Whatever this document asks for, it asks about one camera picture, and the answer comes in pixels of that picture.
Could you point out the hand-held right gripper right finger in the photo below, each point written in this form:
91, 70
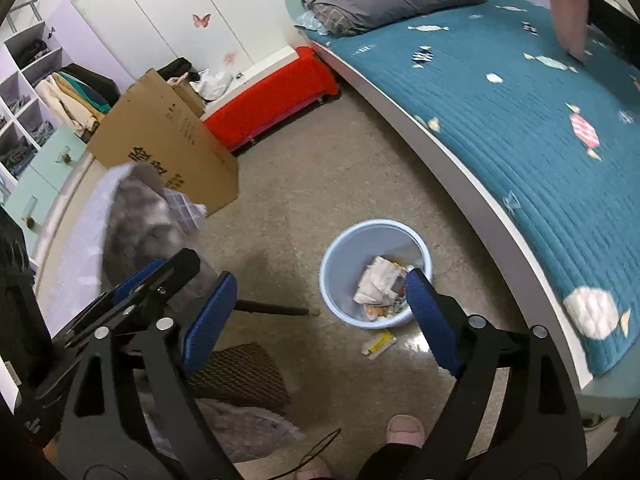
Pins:
432, 320

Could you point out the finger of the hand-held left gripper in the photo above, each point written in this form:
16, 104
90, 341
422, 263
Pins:
135, 280
170, 272

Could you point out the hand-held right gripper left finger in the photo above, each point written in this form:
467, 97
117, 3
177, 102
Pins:
210, 320

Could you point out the yellow white packet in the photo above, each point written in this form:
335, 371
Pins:
380, 344

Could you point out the pile of snack wrappers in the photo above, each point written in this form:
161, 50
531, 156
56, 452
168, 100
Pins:
380, 280

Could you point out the blue plastic basin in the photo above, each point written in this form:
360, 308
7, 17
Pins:
350, 245

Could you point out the black table leg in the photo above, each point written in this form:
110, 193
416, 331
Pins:
270, 307

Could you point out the brown woven mat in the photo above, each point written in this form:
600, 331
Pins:
245, 375

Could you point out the table with checkered cloth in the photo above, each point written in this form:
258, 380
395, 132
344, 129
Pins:
135, 210

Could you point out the bed with teal mattress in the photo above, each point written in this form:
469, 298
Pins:
525, 265

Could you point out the pink slipper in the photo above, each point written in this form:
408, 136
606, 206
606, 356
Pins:
312, 470
406, 427

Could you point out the large cardboard box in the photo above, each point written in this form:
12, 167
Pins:
165, 130

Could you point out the person's black pants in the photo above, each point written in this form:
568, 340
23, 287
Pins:
390, 462

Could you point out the lilac teal wardrobe unit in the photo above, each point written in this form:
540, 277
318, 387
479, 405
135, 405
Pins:
52, 152

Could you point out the small cardboard box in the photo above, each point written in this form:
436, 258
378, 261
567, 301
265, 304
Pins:
190, 97

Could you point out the folded denim clothes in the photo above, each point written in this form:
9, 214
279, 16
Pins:
42, 130

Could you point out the hanging clothes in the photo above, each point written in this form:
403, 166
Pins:
75, 100

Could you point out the white plastic bag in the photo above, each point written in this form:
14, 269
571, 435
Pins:
215, 85

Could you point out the bed with teal sheet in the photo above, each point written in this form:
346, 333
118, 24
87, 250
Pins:
500, 135

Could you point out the red bench with white top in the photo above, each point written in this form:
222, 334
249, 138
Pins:
270, 100

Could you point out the black bag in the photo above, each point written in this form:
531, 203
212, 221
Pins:
177, 67

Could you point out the pale pink butterfly sticker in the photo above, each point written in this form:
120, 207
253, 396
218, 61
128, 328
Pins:
229, 57

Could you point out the black folded clothes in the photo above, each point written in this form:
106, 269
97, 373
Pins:
35, 50

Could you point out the light blue pillow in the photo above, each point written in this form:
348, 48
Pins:
310, 22

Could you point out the curved metal rail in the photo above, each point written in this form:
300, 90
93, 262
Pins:
22, 10

